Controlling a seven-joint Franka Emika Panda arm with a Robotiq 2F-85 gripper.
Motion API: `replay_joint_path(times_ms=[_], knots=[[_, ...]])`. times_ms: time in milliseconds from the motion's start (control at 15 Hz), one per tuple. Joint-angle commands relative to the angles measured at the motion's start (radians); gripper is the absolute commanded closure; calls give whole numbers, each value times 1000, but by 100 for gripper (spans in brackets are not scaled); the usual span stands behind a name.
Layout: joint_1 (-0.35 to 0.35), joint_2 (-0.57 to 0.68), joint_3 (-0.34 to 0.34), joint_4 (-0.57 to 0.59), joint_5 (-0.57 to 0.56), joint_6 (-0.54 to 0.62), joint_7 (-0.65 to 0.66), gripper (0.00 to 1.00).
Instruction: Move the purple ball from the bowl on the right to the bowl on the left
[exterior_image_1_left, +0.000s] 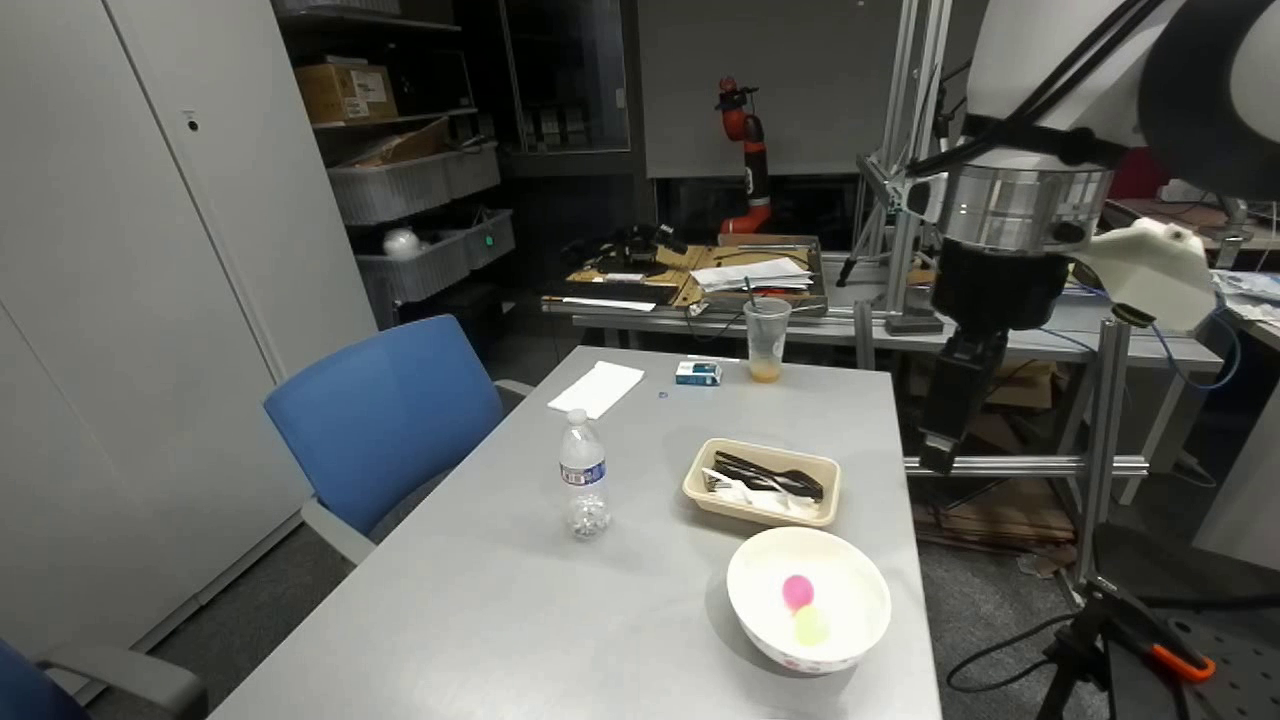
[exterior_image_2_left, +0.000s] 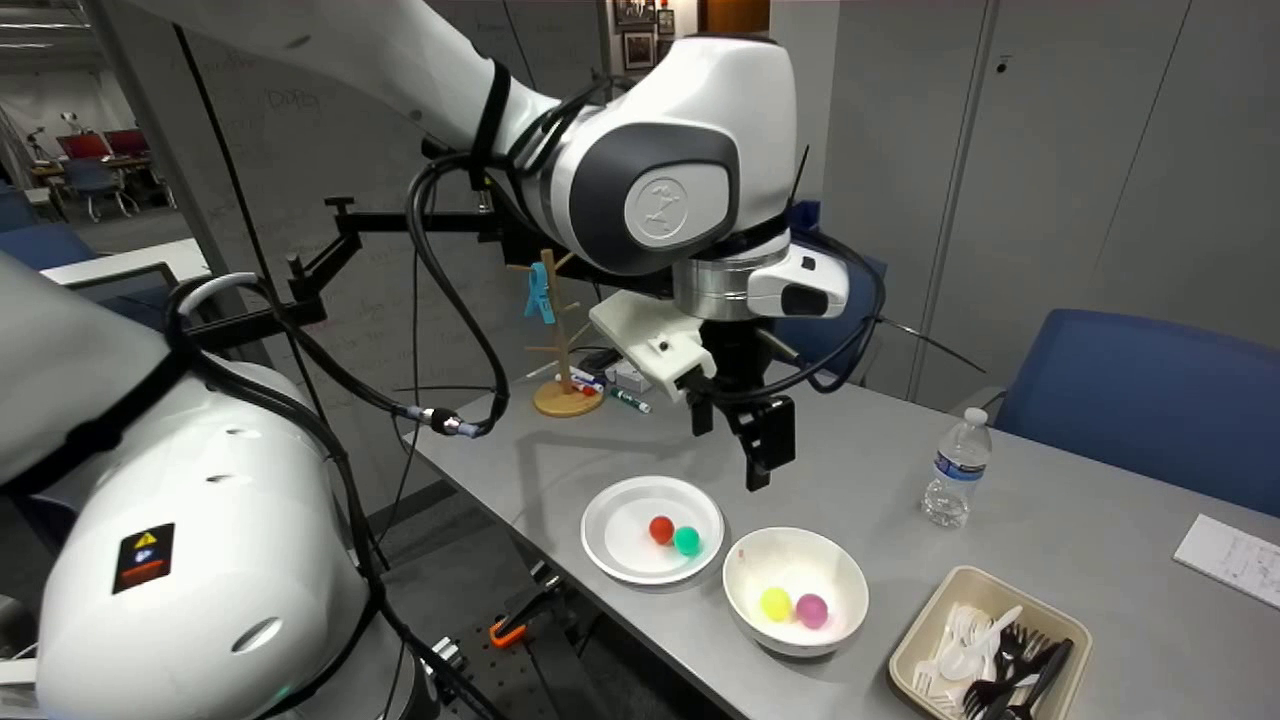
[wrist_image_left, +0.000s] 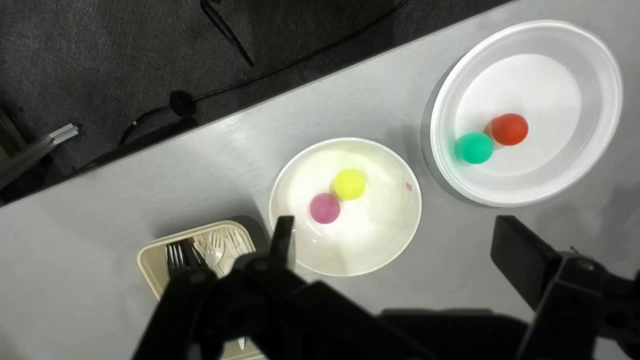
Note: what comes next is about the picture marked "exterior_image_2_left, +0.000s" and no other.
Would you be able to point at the deep white bowl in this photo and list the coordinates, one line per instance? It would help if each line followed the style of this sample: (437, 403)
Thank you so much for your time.
(802, 561)

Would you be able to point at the wooden stand with round base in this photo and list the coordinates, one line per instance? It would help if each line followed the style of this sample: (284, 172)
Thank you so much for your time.
(568, 398)

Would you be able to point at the black plastic fork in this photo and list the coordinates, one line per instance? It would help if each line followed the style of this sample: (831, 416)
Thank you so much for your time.
(1010, 652)
(1050, 662)

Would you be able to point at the red ball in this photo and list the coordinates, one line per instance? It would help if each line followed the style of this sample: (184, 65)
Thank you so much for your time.
(660, 528)

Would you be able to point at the blue bin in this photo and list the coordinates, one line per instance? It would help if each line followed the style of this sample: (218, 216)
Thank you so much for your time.
(804, 223)

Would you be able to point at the beige cutlery tray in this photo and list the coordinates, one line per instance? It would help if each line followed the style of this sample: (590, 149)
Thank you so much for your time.
(920, 666)

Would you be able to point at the white paper sheet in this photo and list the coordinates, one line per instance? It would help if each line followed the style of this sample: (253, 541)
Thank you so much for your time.
(1233, 553)

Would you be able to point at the small light blue figure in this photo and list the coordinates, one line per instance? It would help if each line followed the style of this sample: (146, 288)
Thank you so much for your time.
(538, 293)

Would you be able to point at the grey metal cabinet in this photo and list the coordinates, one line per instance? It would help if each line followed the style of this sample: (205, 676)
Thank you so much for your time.
(1064, 161)

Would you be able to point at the green ball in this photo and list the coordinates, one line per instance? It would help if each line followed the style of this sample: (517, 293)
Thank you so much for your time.
(684, 541)

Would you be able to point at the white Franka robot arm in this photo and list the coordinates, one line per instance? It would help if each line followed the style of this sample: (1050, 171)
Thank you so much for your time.
(174, 532)

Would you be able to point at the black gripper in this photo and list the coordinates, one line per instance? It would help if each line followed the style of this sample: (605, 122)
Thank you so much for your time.
(734, 360)

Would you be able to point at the blue office chair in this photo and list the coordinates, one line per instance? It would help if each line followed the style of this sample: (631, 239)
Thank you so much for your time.
(1145, 403)
(863, 301)

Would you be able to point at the orange clamp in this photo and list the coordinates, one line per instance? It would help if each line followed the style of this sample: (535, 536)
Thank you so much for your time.
(505, 632)

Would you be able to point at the clear plastic water bottle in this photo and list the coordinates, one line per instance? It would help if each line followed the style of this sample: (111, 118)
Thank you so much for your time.
(957, 475)

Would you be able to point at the shallow white bowl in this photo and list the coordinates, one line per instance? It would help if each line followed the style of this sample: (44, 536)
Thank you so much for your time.
(622, 532)

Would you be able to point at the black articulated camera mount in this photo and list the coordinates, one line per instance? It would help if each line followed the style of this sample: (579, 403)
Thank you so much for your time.
(350, 227)

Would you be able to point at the white plastic cutlery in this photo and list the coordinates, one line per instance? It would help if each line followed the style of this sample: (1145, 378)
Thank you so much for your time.
(952, 642)

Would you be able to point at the yellow ball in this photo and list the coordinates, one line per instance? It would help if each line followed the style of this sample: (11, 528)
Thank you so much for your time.
(778, 604)

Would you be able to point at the purple ball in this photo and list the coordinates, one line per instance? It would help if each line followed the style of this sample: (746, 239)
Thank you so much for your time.
(809, 608)

